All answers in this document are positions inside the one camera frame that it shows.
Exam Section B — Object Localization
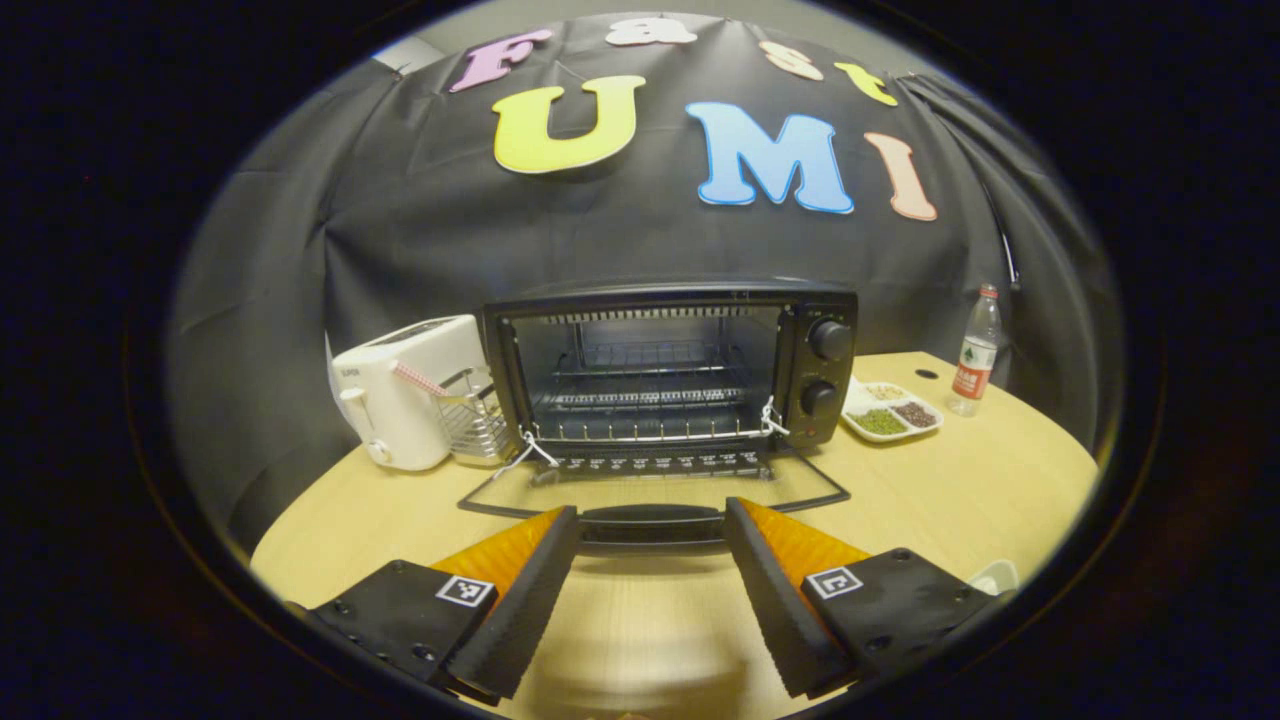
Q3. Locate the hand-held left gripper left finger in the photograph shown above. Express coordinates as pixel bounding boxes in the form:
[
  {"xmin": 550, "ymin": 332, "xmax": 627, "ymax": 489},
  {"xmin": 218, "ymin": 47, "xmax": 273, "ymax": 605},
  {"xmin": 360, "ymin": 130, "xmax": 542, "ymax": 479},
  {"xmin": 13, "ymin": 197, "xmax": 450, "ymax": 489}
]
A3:
[{"xmin": 300, "ymin": 505, "xmax": 581, "ymax": 701}]

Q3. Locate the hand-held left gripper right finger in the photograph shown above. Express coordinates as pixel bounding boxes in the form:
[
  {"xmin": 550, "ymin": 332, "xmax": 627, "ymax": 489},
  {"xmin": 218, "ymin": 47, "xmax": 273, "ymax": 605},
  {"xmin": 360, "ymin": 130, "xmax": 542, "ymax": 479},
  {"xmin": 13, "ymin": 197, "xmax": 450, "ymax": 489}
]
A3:
[{"xmin": 722, "ymin": 497, "xmax": 1001, "ymax": 699}]

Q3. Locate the black electric oven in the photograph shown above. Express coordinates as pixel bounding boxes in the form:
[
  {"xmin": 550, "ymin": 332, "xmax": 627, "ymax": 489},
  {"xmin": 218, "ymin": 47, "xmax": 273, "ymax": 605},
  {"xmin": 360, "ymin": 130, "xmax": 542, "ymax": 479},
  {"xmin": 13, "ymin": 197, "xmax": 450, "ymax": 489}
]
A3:
[{"xmin": 458, "ymin": 280, "xmax": 861, "ymax": 551}]

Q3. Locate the white divided dish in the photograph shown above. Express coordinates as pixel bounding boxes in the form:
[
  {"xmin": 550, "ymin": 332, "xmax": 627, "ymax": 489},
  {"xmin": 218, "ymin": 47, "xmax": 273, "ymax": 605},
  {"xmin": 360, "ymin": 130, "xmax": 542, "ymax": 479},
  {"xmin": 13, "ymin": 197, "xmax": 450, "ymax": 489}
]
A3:
[{"xmin": 842, "ymin": 377, "xmax": 945, "ymax": 444}]

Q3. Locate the white toaster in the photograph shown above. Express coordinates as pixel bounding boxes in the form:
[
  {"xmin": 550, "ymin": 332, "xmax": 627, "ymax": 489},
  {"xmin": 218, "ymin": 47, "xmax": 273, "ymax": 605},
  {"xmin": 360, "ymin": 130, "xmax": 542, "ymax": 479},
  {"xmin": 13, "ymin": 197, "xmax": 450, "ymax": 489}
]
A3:
[{"xmin": 330, "ymin": 315, "xmax": 491, "ymax": 473}]

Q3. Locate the pink striped stick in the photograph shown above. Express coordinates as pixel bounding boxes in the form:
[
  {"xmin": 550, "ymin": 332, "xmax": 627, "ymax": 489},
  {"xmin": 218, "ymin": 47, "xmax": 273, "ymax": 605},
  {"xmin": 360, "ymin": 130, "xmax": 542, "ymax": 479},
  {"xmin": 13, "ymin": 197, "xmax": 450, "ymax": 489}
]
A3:
[{"xmin": 393, "ymin": 362, "xmax": 448, "ymax": 398}]

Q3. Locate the clear water bottle red label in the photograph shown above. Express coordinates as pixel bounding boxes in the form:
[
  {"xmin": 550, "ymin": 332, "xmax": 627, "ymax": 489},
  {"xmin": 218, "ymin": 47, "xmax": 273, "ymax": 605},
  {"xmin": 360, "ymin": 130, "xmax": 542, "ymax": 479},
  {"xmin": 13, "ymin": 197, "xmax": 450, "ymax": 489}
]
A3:
[{"xmin": 947, "ymin": 284, "xmax": 1004, "ymax": 418}]

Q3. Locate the black backdrop cloth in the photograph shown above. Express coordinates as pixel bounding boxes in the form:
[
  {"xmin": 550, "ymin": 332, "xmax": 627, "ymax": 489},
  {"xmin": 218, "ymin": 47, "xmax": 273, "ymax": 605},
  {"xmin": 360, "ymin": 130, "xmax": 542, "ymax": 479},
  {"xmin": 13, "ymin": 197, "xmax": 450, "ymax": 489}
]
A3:
[{"xmin": 165, "ymin": 10, "xmax": 1126, "ymax": 551}]

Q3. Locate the metal wire basket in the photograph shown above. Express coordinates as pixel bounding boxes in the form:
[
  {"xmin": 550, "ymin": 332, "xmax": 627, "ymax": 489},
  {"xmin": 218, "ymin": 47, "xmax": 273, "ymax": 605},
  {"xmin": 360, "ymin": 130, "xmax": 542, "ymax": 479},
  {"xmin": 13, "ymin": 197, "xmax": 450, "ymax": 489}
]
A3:
[{"xmin": 435, "ymin": 368, "xmax": 516, "ymax": 466}]

